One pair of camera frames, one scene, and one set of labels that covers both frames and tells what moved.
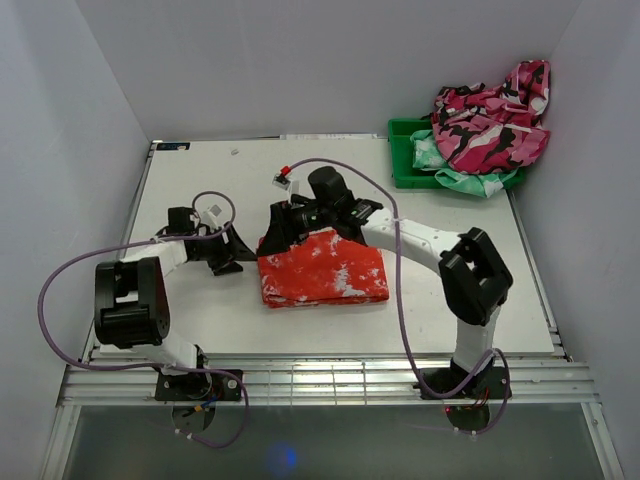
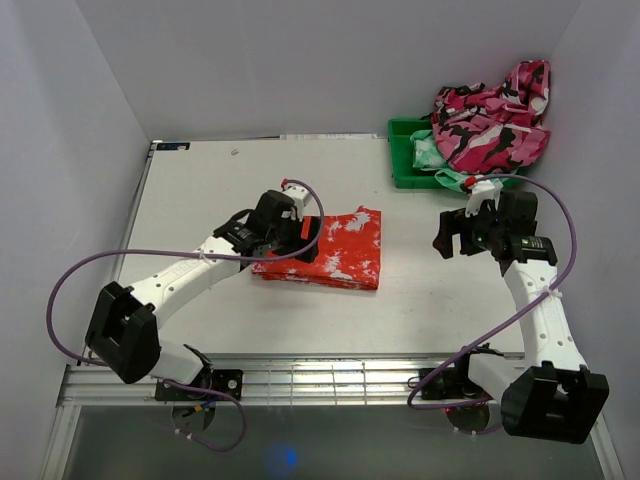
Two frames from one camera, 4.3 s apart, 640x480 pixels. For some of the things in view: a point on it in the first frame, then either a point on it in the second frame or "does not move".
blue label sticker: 173,146 does not move
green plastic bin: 404,174 does not move
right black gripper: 283,230 → 450,223
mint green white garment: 427,155 does not move
